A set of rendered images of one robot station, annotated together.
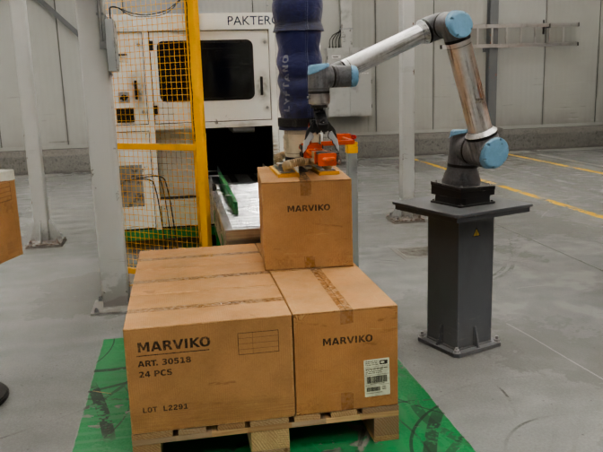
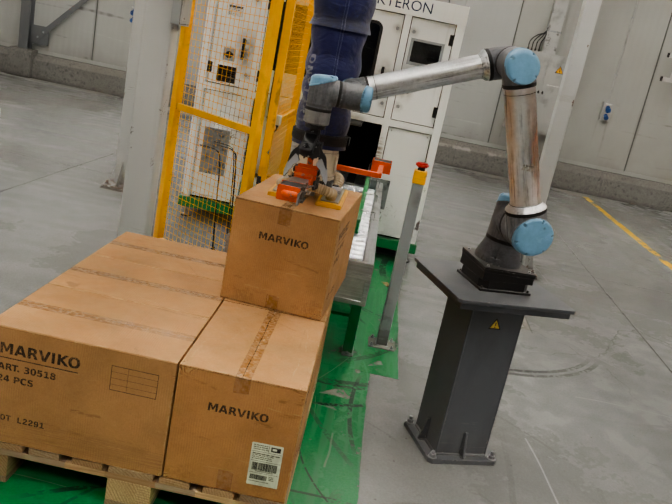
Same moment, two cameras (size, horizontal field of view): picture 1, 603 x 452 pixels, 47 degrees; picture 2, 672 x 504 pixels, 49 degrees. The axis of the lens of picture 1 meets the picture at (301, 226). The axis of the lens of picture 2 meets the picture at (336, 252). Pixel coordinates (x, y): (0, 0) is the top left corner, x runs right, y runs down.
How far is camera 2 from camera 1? 0.90 m
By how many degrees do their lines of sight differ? 12
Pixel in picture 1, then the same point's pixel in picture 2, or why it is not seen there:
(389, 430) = not seen: outside the picture
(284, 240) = (247, 269)
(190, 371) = (53, 390)
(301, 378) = (175, 438)
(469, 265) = (476, 360)
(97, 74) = (159, 24)
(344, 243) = (315, 292)
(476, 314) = (471, 419)
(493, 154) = (529, 238)
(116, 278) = not seen: hidden behind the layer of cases
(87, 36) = not seen: outside the picture
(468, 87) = (517, 148)
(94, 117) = (146, 71)
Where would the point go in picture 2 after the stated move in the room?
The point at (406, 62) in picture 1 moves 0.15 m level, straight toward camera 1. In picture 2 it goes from (567, 89) to (565, 89)
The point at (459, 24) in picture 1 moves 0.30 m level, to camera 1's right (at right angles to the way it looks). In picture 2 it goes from (521, 67) to (612, 85)
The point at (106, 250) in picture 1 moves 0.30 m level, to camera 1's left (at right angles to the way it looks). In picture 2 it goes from (128, 216) to (81, 204)
